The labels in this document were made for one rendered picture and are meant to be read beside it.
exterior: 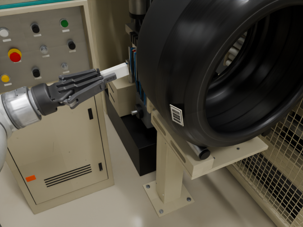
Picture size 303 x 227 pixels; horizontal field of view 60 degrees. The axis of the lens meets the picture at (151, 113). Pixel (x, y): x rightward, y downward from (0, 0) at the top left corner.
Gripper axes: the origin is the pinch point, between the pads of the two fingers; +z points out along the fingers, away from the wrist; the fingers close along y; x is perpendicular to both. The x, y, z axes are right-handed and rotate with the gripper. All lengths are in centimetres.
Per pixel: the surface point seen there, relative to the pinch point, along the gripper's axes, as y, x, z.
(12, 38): 61, 6, -26
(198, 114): -12.8, 13.3, 16.8
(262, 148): -9, 52, 49
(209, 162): -10, 44, 23
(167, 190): 28, 112, 17
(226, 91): 14, 37, 47
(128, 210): 34, 124, -9
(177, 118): -11.3, 13.1, 11.2
